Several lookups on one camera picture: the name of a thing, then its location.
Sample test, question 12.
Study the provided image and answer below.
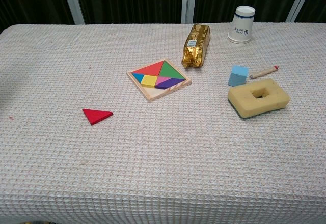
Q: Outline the small red wooden triangle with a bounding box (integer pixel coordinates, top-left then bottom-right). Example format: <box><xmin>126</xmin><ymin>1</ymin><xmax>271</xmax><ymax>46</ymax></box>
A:
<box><xmin>82</xmin><ymin>108</ymin><xmax>114</xmax><ymax>126</ymax></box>

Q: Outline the wooden tangram tray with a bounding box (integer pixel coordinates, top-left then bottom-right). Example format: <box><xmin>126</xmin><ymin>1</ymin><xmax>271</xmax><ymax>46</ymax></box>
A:
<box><xmin>126</xmin><ymin>58</ymin><xmax>192</xmax><ymax>103</ymax></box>

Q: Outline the purple tangram parallelogram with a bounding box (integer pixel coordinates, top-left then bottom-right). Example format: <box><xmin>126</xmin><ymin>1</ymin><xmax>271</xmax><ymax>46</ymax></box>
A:
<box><xmin>154</xmin><ymin>78</ymin><xmax>186</xmax><ymax>90</ymax></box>

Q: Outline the pink tangram triangle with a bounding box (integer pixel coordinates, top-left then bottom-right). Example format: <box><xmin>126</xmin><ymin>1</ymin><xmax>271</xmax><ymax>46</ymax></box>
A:
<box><xmin>155</xmin><ymin>76</ymin><xmax>171</xmax><ymax>87</ymax></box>

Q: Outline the yellow tangram square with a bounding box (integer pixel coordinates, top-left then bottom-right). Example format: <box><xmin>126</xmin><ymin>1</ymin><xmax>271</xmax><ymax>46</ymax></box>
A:
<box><xmin>140</xmin><ymin>74</ymin><xmax>159</xmax><ymax>88</ymax></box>

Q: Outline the large green tangram triangle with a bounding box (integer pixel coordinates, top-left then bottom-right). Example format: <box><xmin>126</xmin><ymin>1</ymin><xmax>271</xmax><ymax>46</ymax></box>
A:
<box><xmin>159</xmin><ymin>60</ymin><xmax>186</xmax><ymax>80</ymax></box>

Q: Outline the gold foil package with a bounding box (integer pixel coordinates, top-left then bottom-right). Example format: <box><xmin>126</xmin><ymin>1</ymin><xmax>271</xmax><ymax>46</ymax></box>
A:
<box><xmin>181</xmin><ymin>24</ymin><xmax>212</xmax><ymax>70</ymax></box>

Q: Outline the yellow sponge with hole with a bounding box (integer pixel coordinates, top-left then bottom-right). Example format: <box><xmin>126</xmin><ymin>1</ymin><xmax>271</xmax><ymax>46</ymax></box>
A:
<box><xmin>227</xmin><ymin>78</ymin><xmax>291</xmax><ymax>119</ymax></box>

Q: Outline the light blue cube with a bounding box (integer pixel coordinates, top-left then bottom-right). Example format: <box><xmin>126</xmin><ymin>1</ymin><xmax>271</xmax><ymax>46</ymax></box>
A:
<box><xmin>228</xmin><ymin>65</ymin><xmax>249</xmax><ymax>87</ymax></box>

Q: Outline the wooden stick with red tip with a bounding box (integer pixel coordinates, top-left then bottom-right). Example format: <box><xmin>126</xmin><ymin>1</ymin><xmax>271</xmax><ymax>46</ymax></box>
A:
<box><xmin>249</xmin><ymin>66</ymin><xmax>280</xmax><ymax>79</ymax></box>

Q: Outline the white paper cup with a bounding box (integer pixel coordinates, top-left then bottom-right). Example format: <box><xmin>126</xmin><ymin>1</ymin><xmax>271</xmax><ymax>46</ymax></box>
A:
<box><xmin>227</xmin><ymin>5</ymin><xmax>256</xmax><ymax>44</ymax></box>

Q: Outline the dark curtain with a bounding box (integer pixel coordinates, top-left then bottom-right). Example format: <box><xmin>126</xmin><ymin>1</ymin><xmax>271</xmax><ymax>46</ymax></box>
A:
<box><xmin>0</xmin><ymin>0</ymin><xmax>326</xmax><ymax>34</ymax></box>

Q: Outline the grey metal post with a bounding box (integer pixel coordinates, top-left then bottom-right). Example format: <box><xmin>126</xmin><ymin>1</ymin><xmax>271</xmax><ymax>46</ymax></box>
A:
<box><xmin>60</xmin><ymin>0</ymin><xmax>86</xmax><ymax>25</ymax></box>
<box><xmin>181</xmin><ymin>0</ymin><xmax>198</xmax><ymax>24</ymax></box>
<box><xmin>285</xmin><ymin>0</ymin><xmax>316</xmax><ymax>23</ymax></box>

